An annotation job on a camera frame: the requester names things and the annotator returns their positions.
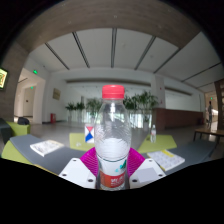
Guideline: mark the red blue white cube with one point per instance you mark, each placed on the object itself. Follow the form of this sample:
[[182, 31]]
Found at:
[[89, 134]]

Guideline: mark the white printed magazine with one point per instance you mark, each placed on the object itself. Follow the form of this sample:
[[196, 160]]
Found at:
[[46, 147]]

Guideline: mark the green exit sign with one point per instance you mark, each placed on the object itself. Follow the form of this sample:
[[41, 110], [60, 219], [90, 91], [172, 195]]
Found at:
[[35, 71]]

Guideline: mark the brown wooden bench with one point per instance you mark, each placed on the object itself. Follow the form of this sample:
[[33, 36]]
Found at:
[[210, 131]]

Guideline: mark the tan wall picture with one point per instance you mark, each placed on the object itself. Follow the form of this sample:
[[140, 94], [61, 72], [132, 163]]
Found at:
[[56, 94]]

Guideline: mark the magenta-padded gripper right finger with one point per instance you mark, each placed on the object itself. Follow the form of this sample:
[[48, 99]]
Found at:
[[146, 171]]

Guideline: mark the yellow-green chair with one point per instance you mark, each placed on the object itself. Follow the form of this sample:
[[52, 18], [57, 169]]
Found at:
[[20, 130]]

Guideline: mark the wooden shelf unit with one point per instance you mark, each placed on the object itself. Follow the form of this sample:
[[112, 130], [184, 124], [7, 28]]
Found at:
[[220, 103]]

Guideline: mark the red bin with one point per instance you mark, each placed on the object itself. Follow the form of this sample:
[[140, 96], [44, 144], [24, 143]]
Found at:
[[52, 118]]

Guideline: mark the framed wall poster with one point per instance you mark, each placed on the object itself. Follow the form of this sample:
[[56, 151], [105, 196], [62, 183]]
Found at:
[[3, 78]]

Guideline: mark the small clear water bottle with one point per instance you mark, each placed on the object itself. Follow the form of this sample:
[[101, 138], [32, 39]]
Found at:
[[153, 135]]

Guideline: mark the black chair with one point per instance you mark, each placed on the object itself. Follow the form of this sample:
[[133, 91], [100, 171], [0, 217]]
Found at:
[[5, 131]]

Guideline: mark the clear red-capped water bottle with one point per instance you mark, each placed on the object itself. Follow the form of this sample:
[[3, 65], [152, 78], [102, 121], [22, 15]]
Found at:
[[112, 150]]

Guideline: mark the black bag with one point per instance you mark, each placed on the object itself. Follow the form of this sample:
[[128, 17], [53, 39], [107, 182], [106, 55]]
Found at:
[[23, 121]]

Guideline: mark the group of potted green plants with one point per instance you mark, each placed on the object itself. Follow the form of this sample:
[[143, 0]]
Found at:
[[145, 103]]

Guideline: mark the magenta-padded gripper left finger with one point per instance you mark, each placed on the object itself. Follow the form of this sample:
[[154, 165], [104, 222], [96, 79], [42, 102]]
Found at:
[[76, 171]]

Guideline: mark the white and yellow book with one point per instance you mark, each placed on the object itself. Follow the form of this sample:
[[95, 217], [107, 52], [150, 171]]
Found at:
[[166, 160]]

